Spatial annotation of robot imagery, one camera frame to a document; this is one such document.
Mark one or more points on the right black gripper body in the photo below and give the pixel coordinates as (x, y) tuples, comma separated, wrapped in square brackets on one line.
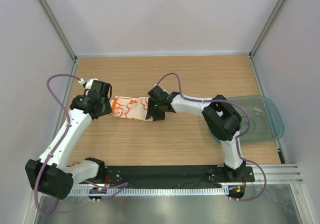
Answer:
[(155, 111)]

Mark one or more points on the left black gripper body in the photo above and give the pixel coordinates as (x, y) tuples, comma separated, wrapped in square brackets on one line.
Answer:
[(106, 108)]

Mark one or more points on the orange white patterned towel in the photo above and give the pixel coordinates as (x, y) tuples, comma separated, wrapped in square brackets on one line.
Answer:
[(130, 108)]

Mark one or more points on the clear teal plastic container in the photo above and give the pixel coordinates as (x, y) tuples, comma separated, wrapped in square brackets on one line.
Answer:
[(266, 122)]

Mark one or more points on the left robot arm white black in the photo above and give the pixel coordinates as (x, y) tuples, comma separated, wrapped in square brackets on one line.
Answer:
[(49, 174)]

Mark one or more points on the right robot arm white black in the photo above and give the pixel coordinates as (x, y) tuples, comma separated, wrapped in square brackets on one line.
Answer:
[(222, 120)]

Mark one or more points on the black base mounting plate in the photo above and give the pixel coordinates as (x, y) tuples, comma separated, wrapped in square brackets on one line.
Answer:
[(175, 177)]

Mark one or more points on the white slotted cable duct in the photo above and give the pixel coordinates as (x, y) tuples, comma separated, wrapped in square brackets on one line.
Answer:
[(99, 192)]

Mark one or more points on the aluminium frame rail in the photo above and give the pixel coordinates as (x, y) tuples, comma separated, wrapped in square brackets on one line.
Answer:
[(270, 174)]

